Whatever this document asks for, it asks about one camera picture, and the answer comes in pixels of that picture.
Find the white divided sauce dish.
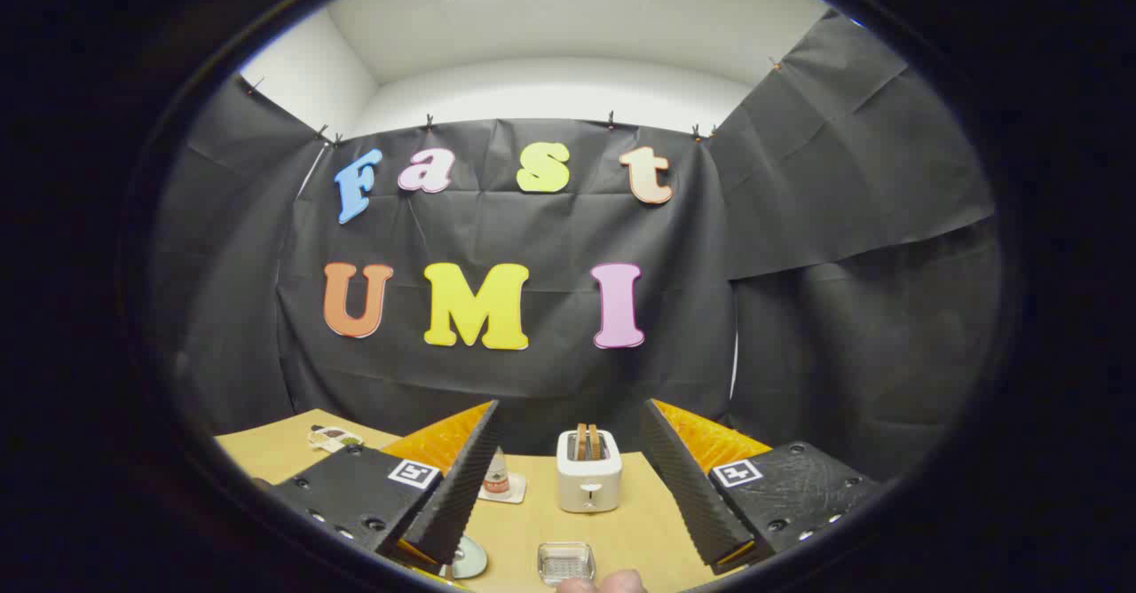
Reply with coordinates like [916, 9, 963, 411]
[307, 425, 364, 453]

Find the white square coaster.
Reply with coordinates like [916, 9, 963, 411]
[477, 473, 528, 504]

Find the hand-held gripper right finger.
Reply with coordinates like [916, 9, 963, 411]
[641, 399, 884, 576]

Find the pale green plate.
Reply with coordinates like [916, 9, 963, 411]
[448, 535, 488, 581]

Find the small metal tray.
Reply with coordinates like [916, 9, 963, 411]
[537, 542, 596, 587]

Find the clear water bottle red cap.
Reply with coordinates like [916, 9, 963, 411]
[484, 447, 512, 497]

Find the white toaster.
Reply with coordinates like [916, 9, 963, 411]
[556, 429, 623, 514]

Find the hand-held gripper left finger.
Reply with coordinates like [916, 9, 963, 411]
[253, 399, 501, 576]

